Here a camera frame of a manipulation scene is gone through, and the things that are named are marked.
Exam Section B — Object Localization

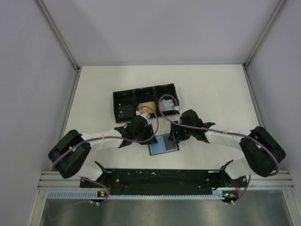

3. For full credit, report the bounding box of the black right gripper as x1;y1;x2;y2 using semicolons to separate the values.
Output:
168;120;195;142

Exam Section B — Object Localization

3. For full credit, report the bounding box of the blue leather card holder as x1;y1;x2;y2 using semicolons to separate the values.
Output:
148;134;180;156

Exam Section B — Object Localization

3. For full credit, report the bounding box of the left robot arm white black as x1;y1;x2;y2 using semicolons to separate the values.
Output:
48;113;156;187

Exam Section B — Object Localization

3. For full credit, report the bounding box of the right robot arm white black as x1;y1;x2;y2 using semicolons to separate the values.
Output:
169;110;286;186

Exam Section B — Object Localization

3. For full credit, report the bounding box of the black three-compartment tray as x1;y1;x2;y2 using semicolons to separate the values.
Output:
113;83;179;123

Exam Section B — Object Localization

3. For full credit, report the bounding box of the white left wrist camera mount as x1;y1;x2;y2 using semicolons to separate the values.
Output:
136;111;150;120

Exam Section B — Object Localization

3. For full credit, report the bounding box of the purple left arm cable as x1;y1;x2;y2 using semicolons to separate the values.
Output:
51;106;160;207

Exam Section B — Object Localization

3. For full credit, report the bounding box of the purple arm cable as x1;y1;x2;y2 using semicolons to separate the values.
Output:
158;94;280;205
51;106;160;207

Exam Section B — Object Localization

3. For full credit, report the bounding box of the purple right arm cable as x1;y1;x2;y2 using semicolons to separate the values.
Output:
158;94;280;205

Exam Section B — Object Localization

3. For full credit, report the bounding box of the aluminium frame rail right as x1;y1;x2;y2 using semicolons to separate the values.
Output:
244;0;289;135

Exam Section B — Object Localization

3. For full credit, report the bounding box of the aluminium frame rail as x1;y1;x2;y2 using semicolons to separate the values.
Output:
244;0;289;135
35;0;82;172
38;170;294;190

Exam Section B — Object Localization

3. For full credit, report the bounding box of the white slotted cable duct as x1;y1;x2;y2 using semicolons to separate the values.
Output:
47;189;226;200

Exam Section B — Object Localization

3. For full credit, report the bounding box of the aluminium front frame rail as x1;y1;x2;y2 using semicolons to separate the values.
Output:
38;170;294;190

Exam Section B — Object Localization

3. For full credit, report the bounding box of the aluminium frame rail left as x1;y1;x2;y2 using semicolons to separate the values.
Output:
35;0;82;172

